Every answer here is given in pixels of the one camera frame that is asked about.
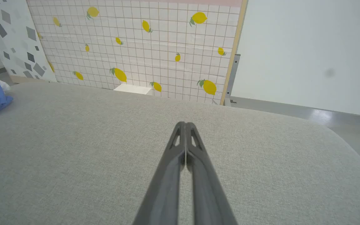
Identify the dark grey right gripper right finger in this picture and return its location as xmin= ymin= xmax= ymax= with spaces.
xmin=186 ymin=122 xmax=238 ymax=225

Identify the lemon print tiled panel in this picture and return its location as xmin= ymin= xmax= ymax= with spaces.
xmin=26 ymin=0 xmax=248 ymax=105

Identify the white rectangular box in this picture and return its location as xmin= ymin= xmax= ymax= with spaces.
xmin=113 ymin=84 xmax=153 ymax=96

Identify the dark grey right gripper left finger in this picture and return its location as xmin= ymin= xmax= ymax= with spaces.
xmin=132 ymin=122 xmax=187 ymax=225

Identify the grey metal panel support post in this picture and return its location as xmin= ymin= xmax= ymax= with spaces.
xmin=224 ymin=54 xmax=241 ymax=107

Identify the grey terrazzo pattern panel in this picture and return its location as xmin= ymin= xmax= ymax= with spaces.
xmin=0 ymin=0 xmax=57 ymax=83

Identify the white partition board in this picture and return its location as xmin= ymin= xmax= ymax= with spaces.
xmin=230 ymin=0 xmax=360 ymax=119

